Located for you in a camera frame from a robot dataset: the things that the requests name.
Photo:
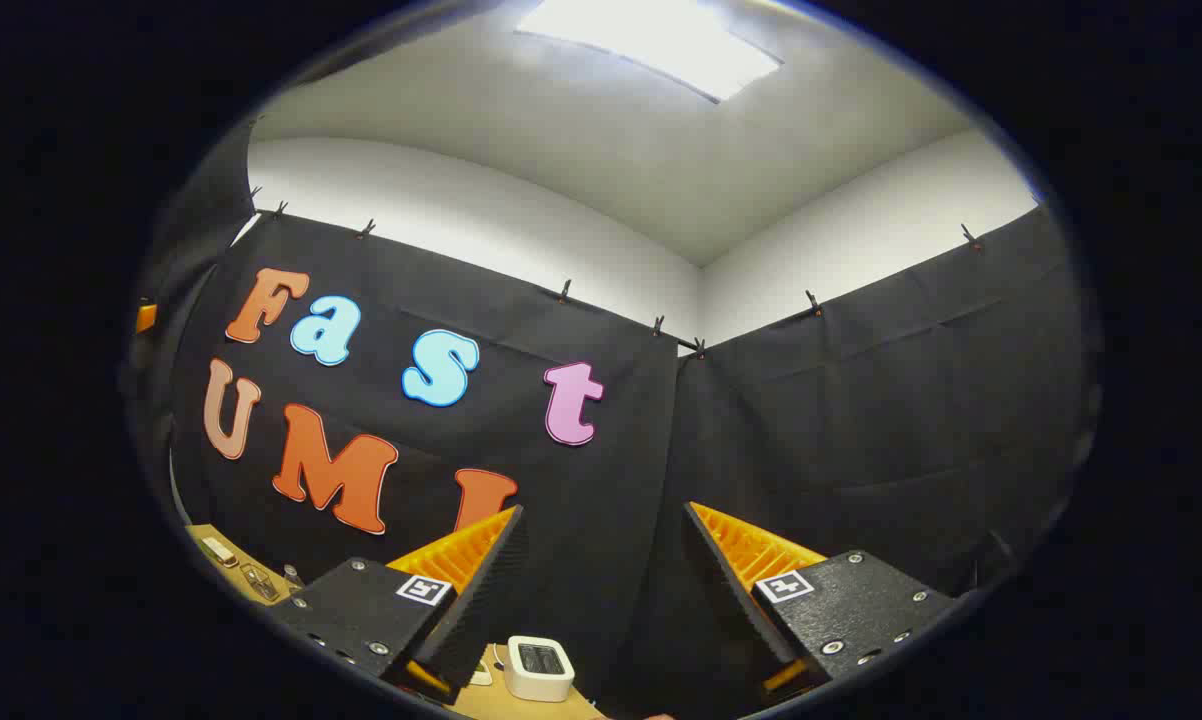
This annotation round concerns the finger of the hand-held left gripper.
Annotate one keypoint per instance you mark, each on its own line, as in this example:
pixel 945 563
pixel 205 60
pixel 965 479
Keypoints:
pixel 146 318

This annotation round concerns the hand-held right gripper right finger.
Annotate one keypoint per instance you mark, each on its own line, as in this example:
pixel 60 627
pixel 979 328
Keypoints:
pixel 736 585

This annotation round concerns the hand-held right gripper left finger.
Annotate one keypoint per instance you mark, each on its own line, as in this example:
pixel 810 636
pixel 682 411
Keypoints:
pixel 486 600

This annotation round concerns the white condiment tray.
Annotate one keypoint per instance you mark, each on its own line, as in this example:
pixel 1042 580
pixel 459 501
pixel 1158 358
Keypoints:
pixel 481 676

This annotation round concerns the white toaster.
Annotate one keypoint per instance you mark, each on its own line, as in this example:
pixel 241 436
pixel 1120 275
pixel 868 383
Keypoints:
pixel 539 668

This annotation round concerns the clear plastic water bottle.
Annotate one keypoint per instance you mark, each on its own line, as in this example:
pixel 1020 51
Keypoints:
pixel 292 578

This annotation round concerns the black backdrop cloth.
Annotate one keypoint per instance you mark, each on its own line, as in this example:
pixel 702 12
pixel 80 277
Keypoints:
pixel 861 420

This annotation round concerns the row of black cloth clips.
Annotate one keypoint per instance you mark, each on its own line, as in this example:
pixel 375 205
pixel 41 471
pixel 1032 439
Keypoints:
pixel 565 291

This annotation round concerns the ceiling light panel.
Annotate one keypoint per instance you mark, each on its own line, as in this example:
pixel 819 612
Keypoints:
pixel 661 40

